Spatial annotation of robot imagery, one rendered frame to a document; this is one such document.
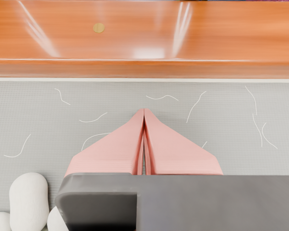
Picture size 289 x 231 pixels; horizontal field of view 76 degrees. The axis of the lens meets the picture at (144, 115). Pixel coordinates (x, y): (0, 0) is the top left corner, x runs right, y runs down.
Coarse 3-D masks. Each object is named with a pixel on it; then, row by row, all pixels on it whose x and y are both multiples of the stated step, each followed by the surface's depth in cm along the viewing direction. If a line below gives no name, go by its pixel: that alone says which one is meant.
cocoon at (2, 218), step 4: (0, 212) 12; (4, 212) 12; (0, 216) 11; (4, 216) 12; (8, 216) 12; (0, 220) 11; (4, 220) 11; (8, 220) 12; (0, 224) 11; (4, 224) 11; (8, 224) 12; (0, 228) 11; (4, 228) 11; (8, 228) 11
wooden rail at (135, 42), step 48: (0, 0) 14; (48, 0) 14; (96, 0) 14; (144, 0) 14; (0, 48) 13; (48, 48) 13; (96, 48) 13; (144, 48) 13; (192, 48) 13; (240, 48) 13; (288, 48) 13
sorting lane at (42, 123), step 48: (0, 96) 15; (48, 96) 15; (96, 96) 15; (144, 96) 15; (192, 96) 15; (240, 96) 15; (288, 96) 15; (0, 144) 14; (48, 144) 14; (240, 144) 14; (288, 144) 14; (0, 192) 13; (48, 192) 13
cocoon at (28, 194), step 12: (24, 180) 11; (36, 180) 12; (12, 192) 11; (24, 192) 11; (36, 192) 11; (12, 204) 11; (24, 204) 11; (36, 204) 11; (12, 216) 11; (24, 216) 11; (36, 216) 11; (12, 228) 11; (24, 228) 11; (36, 228) 11
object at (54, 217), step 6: (54, 210) 11; (48, 216) 11; (54, 216) 11; (60, 216) 11; (48, 222) 11; (54, 222) 11; (60, 222) 11; (48, 228) 11; (54, 228) 11; (60, 228) 11; (66, 228) 11
